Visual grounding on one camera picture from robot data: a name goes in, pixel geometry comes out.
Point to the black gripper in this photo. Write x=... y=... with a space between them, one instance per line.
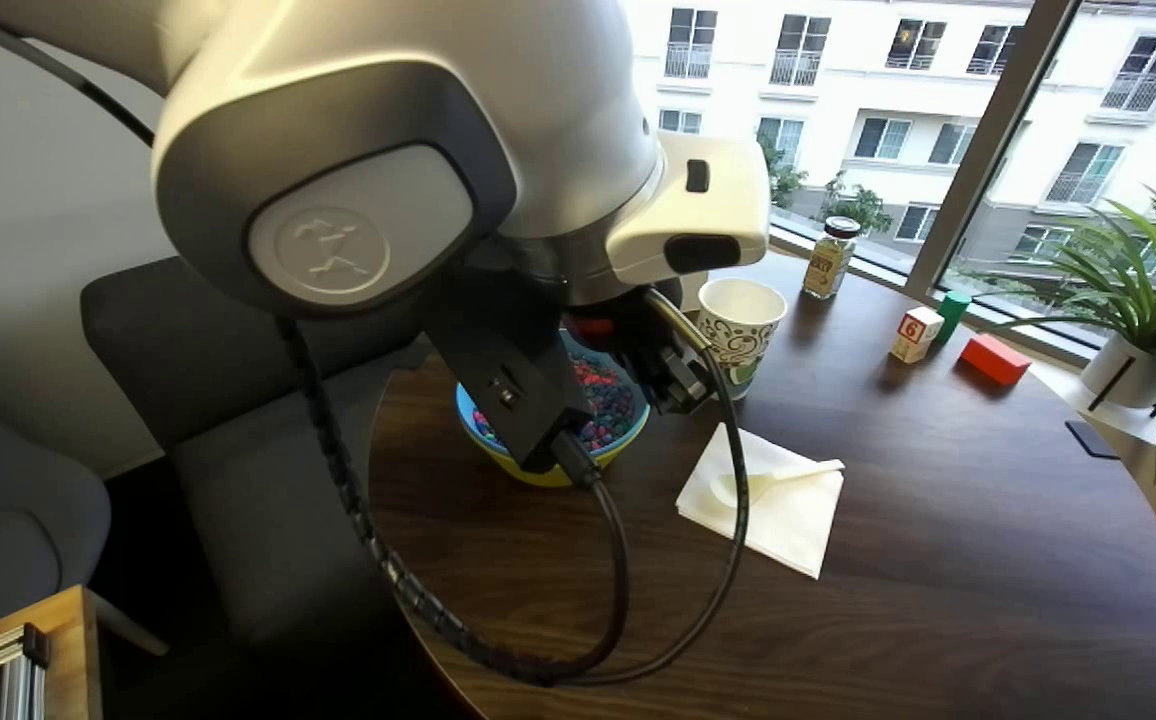
x=616 y=323

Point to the colorful beads substance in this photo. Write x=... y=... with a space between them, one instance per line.
x=616 y=405

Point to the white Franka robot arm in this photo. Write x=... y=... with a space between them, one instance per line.
x=402 y=95

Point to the blue and yellow bowl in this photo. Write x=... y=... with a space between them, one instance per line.
x=621 y=440

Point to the patterned paper cup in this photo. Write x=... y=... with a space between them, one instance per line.
x=741 y=342

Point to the white paper napkin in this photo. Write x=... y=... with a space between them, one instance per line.
x=779 y=520

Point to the glass jar with dark lid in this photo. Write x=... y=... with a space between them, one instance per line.
x=828 y=261

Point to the white printed cube block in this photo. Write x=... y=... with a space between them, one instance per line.
x=914 y=339

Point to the green block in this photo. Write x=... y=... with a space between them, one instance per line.
x=955 y=314

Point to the red block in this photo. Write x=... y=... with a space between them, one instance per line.
x=993 y=362

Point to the white apartment building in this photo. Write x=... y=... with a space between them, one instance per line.
x=869 y=80

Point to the dark grey cushioned bench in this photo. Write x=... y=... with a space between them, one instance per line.
x=241 y=440

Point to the potted green plant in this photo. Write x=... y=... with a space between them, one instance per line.
x=1137 y=306

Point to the grey blue chair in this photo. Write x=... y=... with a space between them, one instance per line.
x=10 y=520

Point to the wooden cart with aluminium rails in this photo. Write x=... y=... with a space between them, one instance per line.
x=30 y=664

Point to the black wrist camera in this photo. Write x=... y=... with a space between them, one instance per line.
x=517 y=373

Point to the grey window frame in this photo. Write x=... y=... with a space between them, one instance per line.
x=980 y=147

